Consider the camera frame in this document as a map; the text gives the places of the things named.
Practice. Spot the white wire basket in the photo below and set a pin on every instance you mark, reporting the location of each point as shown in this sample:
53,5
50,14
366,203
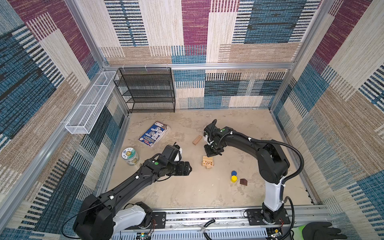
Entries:
87,113

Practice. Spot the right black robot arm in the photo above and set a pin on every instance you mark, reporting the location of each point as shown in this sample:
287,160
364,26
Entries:
272,163

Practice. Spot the dark brown house block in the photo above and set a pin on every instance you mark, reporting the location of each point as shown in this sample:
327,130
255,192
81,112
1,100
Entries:
243,182

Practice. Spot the blue comic book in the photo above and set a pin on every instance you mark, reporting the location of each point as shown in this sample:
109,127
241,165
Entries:
154,134

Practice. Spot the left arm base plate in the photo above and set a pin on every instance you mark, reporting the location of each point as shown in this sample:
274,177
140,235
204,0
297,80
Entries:
157,220

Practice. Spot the cow picture wood block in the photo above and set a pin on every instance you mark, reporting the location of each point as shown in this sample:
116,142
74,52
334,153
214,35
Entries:
208,163

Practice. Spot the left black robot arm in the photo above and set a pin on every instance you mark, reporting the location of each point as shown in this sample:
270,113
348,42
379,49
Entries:
101,217

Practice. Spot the yellow cylinder block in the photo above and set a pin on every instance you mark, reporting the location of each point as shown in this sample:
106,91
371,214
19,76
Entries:
234,179

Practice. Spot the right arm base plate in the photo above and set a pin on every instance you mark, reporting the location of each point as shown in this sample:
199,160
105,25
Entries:
259,217

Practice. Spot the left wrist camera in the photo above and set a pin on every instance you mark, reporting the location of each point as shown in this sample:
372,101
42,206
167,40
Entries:
178,157

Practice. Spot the aluminium front rail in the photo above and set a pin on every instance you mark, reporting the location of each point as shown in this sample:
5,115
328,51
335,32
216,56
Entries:
222,224

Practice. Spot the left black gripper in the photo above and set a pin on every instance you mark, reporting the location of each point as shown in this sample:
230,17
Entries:
181,171

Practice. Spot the plain wood block left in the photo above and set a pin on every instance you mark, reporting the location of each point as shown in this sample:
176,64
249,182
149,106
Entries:
197,140

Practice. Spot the black green gloved hand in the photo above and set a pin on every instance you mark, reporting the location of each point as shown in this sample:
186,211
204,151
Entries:
317,231

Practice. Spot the black wire shelf rack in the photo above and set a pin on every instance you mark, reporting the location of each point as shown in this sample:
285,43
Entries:
147,90

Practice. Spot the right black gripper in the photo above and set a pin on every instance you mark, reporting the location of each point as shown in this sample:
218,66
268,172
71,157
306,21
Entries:
209,153

